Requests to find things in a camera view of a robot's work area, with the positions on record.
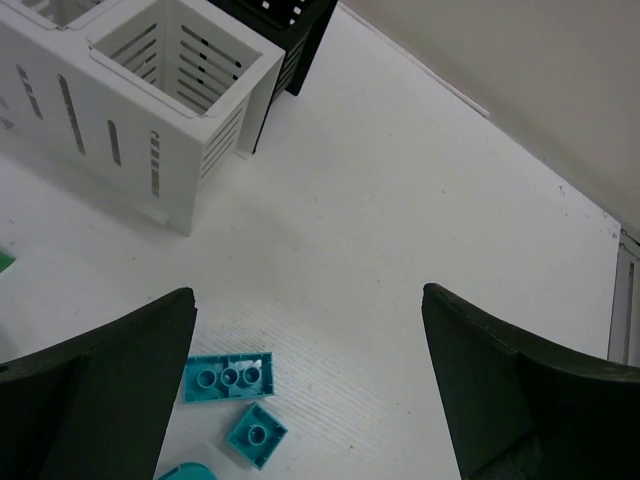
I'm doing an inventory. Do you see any teal square lego brick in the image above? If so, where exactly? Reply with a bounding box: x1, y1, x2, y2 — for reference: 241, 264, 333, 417
226, 402, 288, 470

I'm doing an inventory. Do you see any aluminium rail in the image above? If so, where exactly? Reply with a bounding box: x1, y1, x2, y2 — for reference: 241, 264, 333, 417
607, 230, 639, 367

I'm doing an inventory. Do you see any white slotted container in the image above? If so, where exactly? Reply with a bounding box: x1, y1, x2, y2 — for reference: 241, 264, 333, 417
1, 1, 284, 235

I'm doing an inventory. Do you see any teal rounded lego piece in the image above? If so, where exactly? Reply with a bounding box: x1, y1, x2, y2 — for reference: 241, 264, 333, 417
157, 462, 216, 480

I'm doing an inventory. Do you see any green arched lego brick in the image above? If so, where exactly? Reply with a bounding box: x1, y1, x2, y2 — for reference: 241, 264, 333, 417
0, 249, 15, 273

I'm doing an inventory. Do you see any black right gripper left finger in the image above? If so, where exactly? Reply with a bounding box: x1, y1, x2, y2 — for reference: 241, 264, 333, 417
1, 287, 197, 479

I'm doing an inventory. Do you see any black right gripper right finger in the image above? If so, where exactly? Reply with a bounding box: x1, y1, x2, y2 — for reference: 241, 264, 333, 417
422, 283, 639, 479

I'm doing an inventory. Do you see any teal long lego brick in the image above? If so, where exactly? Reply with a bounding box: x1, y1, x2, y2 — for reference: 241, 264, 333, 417
183, 352, 275, 403

